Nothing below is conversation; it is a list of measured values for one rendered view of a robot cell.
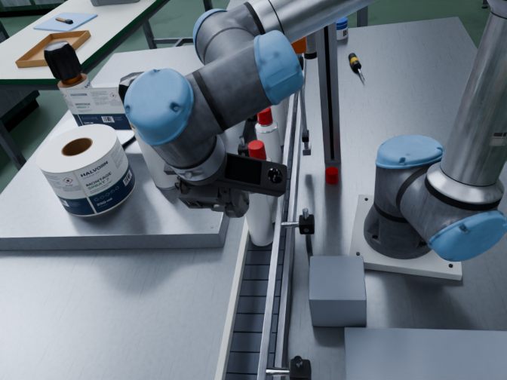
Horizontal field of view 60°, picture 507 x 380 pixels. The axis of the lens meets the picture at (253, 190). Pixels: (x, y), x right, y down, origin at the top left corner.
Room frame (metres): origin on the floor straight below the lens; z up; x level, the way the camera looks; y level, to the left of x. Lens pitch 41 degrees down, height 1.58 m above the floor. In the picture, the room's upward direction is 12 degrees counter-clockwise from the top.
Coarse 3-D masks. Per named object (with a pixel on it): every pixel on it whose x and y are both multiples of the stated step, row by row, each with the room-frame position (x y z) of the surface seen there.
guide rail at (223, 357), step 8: (248, 232) 0.66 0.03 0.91; (248, 240) 0.64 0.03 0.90; (240, 248) 0.61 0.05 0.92; (240, 256) 0.59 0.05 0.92; (240, 264) 0.57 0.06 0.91; (240, 272) 0.55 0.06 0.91; (240, 280) 0.54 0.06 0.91; (232, 288) 0.51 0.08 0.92; (240, 288) 0.52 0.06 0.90; (232, 296) 0.50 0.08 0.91; (232, 304) 0.48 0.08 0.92; (232, 312) 0.46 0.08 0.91; (232, 320) 0.45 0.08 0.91; (224, 328) 0.43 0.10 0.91; (232, 328) 0.44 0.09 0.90; (224, 336) 0.42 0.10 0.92; (224, 344) 0.40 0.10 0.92; (224, 352) 0.39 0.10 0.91; (224, 360) 0.38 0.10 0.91; (224, 368) 0.36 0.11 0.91; (216, 376) 0.35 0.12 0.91; (224, 376) 0.35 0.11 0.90
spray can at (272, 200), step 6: (252, 144) 0.72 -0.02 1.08; (258, 144) 0.72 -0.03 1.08; (252, 150) 0.70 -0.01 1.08; (258, 150) 0.70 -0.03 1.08; (264, 150) 0.71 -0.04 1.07; (252, 156) 0.70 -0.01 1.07; (258, 156) 0.70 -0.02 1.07; (264, 156) 0.71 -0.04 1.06; (270, 198) 0.69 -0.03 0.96; (276, 198) 0.70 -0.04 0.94; (270, 204) 0.69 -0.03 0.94; (276, 204) 0.70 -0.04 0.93; (270, 210) 0.69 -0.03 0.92; (276, 210) 0.70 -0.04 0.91
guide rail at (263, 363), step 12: (288, 120) 0.97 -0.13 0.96; (288, 132) 0.92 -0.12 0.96; (288, 144) 0.87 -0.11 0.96; (288, 156) 0.83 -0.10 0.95; (276, 216) 0.63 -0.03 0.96; (276, 228) 0.60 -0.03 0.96; (276, 240) 0.57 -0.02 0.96; (276, 252) 0.54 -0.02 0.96; (276, 264) 0.51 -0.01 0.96; (276, 276) 0.49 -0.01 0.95; (264, 324) 0.40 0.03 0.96; (264, 336) 0.37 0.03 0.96; (264, 348) 0.35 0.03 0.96; (264, 360) 0.34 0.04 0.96; (264, 372) 0.32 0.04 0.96
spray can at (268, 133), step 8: (264, 112) 0.83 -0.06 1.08; (264, 120) 0.83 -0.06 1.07; (272, 120) 0.84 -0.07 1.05; (256, 128) 0.84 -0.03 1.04; (264, 128) 0.83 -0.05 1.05; (272, 128) 0.83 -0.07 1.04; (264, 136) 0.82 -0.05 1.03; (272, 136) 0.82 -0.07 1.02; (264, 144) 0.82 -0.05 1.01; (272, 144) 0.82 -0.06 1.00; (280, 144) 0.84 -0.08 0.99; (272, 152) 0.82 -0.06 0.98; (280, 152) 0.83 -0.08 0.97; (272, 160) 0.82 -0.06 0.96; (280, 160) 0.83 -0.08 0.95
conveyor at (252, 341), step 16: (288, 176) 0.84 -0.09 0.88; (288, 192) 0.79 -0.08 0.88; (256, 256) 0.61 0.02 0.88; (256, 272) 0.57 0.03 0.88; (256, 288) 0.53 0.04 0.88; (240, 304) 0.50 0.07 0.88; (256, 304) 0.49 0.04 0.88; (240, 320) 0.47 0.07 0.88; (256, 320) 0.46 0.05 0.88; (272, 320) 0.45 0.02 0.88; (240, 336) 0.43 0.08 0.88; (256, 336) 0.43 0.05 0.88; (272, 336) 0.42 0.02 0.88; (240, 352) 0.41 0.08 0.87; (256, 352) 0.40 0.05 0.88; (272, 352) 0.39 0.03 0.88; (240, 368) 0.38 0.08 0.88; (256, 368) 0.37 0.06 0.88
